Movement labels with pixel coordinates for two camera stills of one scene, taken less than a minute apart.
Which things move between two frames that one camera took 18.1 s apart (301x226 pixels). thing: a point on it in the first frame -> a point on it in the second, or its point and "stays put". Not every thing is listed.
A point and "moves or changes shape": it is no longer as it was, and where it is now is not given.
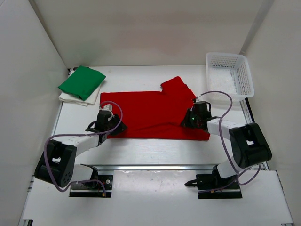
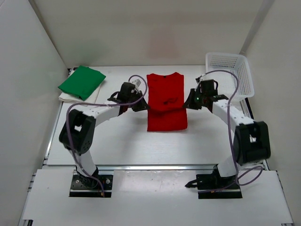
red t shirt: (156, 115) moves or changes shape
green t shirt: (83, 83) stays put
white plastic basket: (230, 73) stays put
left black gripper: (121, 127) -> (142, 105)
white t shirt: (91, 100) stays put
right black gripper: (186, 123) -> (190, 104)
